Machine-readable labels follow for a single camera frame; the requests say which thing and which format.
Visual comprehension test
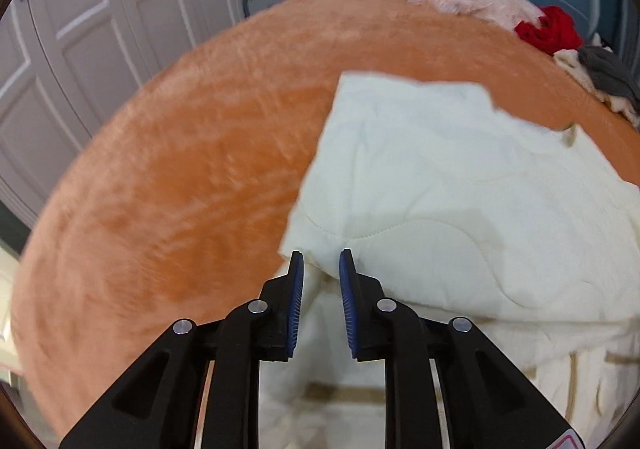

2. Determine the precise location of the white panelled wardrobe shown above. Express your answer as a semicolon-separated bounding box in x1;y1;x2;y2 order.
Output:
0;0;261;225

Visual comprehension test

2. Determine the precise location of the orange plush bed blanket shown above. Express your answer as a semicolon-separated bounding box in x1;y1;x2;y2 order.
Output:
10;0;640;440

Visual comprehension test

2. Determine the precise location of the dark bedside table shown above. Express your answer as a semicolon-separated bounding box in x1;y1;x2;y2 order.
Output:
242;0;303;20

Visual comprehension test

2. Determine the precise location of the red cloth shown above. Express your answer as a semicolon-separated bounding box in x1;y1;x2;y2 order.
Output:
514;6;585;55

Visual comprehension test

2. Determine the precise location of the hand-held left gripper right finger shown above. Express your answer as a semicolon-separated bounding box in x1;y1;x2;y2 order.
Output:
339;249;587;449

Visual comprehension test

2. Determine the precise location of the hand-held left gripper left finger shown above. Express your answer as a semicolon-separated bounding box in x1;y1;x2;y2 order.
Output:
59;250;305;449

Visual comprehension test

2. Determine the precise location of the grey knitted cloth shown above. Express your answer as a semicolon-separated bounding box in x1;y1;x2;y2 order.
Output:
579;45;640;111

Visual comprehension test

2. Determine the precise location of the beige crumpled cloth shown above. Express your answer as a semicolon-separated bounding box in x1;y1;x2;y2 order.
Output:
552;48;640;125

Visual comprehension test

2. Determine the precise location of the cream quilted jacket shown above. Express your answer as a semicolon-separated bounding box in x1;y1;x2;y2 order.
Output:
257;70;640;449

